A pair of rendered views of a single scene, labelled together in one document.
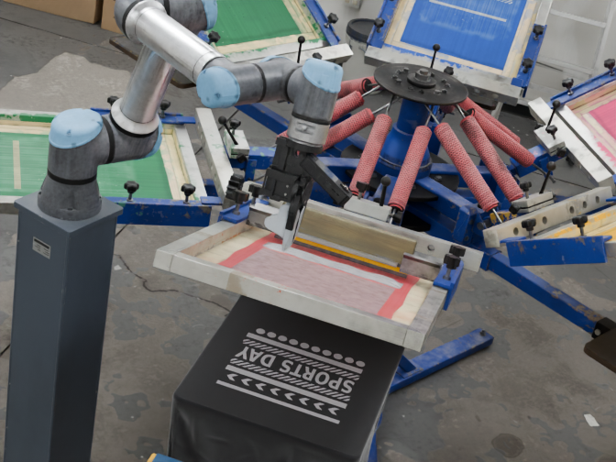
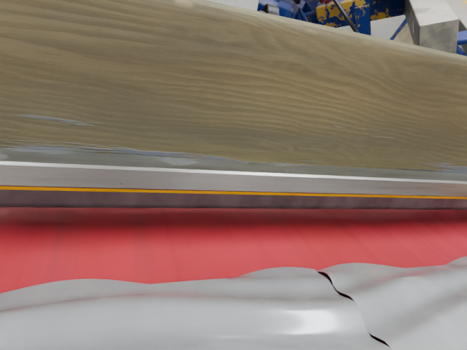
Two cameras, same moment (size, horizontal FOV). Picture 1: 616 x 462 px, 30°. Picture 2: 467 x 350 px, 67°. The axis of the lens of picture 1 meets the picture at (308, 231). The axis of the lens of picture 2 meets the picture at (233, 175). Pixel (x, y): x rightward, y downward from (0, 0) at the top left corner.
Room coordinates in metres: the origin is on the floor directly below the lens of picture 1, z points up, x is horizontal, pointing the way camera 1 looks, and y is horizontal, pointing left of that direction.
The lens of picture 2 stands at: (2.44, 0.02, 1.25)
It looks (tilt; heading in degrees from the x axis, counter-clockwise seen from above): 41 degrees down; 322
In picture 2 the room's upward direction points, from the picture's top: 21 degrees clockwise
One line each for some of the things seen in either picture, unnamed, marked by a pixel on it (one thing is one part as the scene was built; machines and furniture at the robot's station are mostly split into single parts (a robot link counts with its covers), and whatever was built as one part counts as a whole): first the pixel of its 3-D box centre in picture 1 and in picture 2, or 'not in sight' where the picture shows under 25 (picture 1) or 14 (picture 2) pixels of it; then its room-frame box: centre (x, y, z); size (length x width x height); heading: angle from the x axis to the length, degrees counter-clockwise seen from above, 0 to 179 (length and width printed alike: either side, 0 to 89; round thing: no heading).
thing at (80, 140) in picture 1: (77, 142); not in sight; (2.38, 0.57, 1.37); 0.13 x 0.12 x 0.14; 133
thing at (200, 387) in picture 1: (295, 368); not in sight; (2.25, -0.04, 0.95); 0.48 x 0.44 x 0.01; 169
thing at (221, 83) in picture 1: (173, 43); not in sight; (2.12, 0.33, 1.76); 0.49 x 0.11 x 0.12; 43
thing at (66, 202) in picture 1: (71, 186); not in sight; (2.37, 0.57, 1.25); 0.15 x 0.15 x 0.10
